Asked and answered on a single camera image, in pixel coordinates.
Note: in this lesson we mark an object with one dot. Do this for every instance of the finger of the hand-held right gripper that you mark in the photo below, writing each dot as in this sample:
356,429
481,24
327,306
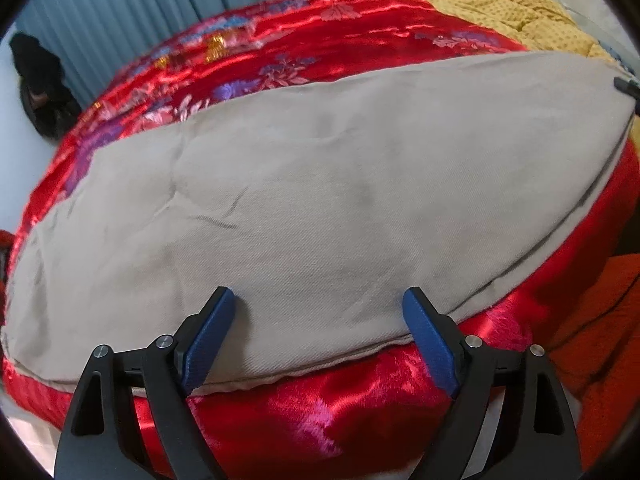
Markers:
627,85

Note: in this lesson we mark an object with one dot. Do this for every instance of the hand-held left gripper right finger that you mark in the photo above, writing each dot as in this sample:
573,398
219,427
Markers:
430,342

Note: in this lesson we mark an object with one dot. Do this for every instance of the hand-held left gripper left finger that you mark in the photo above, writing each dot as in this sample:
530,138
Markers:
210,342

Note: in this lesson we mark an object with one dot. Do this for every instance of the beige pants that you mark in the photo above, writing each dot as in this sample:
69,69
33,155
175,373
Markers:
325,185

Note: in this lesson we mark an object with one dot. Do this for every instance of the red floral satin blanket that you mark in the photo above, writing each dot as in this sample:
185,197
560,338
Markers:
310,420

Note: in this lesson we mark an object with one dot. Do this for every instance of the person's orange fleece clothing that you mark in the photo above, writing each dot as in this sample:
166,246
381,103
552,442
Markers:
600,340

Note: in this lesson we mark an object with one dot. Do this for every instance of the black hanging coat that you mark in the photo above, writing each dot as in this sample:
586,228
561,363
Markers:
42,85

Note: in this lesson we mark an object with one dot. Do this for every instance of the blue curtain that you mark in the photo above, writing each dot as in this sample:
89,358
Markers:
125,20

